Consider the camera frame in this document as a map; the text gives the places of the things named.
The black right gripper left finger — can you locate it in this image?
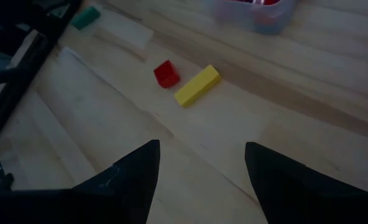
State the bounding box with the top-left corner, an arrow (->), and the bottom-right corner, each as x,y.
73,139 -> 161,224

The thin green block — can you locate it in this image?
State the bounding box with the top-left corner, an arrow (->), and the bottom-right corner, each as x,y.
71,6 -> 101,31

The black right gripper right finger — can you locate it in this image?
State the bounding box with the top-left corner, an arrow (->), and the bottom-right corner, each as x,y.
244,141 -> 368,224

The clear plastic bin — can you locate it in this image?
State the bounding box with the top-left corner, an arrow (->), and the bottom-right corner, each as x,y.
213,0 -> 297,35

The long yellow block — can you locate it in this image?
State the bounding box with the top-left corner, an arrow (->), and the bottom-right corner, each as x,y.
173,64 -> 222,108

